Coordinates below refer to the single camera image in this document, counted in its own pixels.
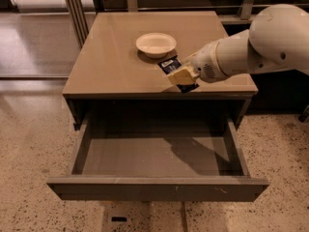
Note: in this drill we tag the metal railing frame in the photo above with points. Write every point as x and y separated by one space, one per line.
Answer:
161 0

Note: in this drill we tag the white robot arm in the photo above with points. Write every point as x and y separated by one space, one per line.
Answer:
276 41

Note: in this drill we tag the grey open top drawer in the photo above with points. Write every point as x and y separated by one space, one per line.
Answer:
158 160

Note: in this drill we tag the grey counter cabinet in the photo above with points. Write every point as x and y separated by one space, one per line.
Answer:
109 66

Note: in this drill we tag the blue rxbar blueberry bar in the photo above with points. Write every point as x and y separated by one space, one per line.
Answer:
173 64

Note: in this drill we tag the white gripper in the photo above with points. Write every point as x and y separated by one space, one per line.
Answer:
206 64

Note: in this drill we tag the white ceramic bowl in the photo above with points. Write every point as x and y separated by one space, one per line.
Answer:
156 45

